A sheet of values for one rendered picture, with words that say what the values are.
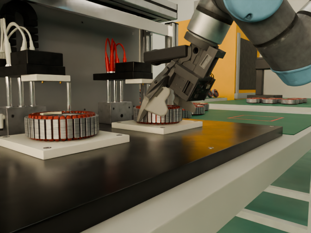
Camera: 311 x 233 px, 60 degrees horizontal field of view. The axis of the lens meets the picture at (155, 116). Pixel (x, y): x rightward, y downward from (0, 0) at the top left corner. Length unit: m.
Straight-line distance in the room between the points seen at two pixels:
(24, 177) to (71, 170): 0.05
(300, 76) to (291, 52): 0.05
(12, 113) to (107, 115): 0.23
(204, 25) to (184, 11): 6.39
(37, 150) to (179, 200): 0.19
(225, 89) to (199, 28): 3.58
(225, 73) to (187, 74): 3.58
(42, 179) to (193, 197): 0.15
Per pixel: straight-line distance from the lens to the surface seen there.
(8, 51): 0.56
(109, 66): 0.69
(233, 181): 0.35
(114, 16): 0.67
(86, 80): 0.79
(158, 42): 7.23
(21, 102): 0.58
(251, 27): 0.45
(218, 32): 0.53
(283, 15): 0.46
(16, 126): 0.56
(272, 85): 5.78
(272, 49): 0.47
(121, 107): 0.70
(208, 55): 0.53
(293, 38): 0.47
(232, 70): 4.06
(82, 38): 0.80
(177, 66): 0.54
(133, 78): 0.62
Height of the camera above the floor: 0.86
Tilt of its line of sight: 6 degrees down
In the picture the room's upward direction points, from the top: straight up
